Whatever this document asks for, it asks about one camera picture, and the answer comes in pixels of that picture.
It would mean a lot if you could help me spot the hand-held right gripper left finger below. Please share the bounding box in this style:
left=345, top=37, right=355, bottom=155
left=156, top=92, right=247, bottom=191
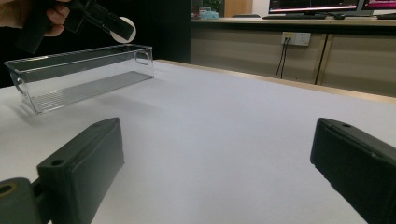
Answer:
left=36, top=117, right=125, bottom=224

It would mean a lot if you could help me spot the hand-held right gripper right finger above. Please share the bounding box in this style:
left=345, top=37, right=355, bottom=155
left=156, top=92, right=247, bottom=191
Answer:
left=309, top=117, right=396, bottom=224

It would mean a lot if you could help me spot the white egg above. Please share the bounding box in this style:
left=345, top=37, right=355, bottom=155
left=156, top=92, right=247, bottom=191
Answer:
left=109, top=16, right=137, bottom=44

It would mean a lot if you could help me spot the clear plastic container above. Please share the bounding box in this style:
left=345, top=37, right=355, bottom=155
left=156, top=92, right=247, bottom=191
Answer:
left=4, top=43, right=155, bottom=115

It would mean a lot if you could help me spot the light blue cloth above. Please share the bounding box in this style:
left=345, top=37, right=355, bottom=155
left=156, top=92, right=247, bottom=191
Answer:
left=198, top=9, right=221, bottom=21

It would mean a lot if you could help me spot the wooden cabinet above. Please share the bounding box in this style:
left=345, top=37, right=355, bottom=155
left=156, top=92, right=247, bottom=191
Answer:
left=190, top=25, right=396, bottom=98

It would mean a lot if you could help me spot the black keyboard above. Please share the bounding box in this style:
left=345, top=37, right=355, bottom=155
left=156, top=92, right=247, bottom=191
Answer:
left=262, top=13, right=329, bottom=21

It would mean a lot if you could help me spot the computer monitor with pink screen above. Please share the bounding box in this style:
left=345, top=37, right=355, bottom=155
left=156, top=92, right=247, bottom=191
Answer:
left=362, top=0, right=396, bottom=11

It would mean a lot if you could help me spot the wooden countertop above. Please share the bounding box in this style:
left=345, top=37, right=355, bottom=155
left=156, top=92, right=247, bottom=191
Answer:
left=191, top=16, right=396, bottom=28

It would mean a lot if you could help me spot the wide computer monitor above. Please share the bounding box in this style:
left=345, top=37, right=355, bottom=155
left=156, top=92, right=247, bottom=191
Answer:
left=268, top=0, right=364, bottom=15

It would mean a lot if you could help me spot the black power cable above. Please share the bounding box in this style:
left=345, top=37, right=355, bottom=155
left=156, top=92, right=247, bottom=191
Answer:
left=280, top=38, right=290, bottom=80
left=274, top=37, right=287, bottom=79

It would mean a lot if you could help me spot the white wall socket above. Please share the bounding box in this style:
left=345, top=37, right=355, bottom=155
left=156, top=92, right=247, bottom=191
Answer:
left=280, top=31, right=312, bottom=48

